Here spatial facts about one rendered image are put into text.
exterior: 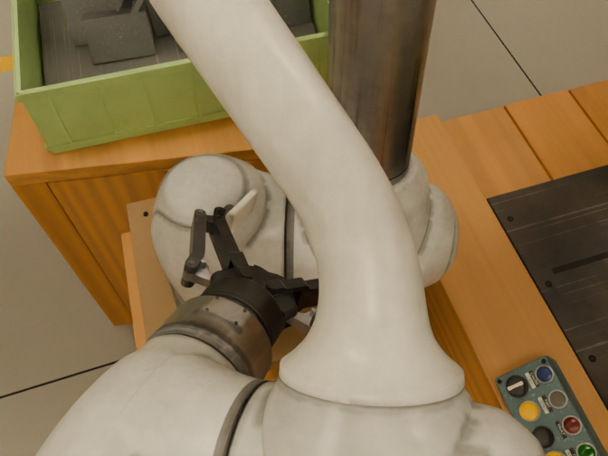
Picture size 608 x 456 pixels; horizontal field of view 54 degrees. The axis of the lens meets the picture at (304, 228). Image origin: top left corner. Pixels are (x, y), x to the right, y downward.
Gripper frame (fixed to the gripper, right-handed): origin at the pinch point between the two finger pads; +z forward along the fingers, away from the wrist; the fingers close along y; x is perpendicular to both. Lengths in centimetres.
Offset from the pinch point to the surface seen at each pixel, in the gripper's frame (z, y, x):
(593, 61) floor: 217, -57, 6
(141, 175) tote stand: 42, 43, 29
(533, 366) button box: 14.3, -33.6, 14.9
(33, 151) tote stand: 35, 63, 30
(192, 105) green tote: 48, 37, 13
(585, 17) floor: 240, -49, -7
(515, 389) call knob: 11.7, -32.4, 17.7
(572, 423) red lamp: 8.6, -39.5, 16.6
